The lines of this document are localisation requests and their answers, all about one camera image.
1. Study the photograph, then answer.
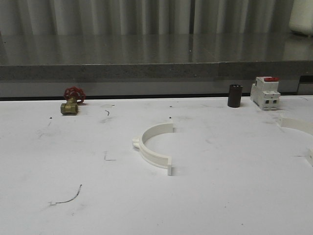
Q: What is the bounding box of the white half-ring pipe clamp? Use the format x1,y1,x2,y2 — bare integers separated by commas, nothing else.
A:
133,122,174,176

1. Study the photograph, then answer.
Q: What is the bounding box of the grey stone counter slab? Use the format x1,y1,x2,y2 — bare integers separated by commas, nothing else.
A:
0,33,313,82

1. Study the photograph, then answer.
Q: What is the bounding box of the dark brown cylindrical coupling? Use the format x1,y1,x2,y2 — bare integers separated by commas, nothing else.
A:
227,84,243,108

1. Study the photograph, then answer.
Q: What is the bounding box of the brass valve red handwheel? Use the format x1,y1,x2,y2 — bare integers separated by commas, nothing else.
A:
60,86,86,115

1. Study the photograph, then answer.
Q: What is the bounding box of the white container in background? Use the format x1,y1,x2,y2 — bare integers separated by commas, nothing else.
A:
289,0,313,36

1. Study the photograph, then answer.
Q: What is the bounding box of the white circuit breaker red switch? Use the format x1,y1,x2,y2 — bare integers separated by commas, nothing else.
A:
250,76,281,111

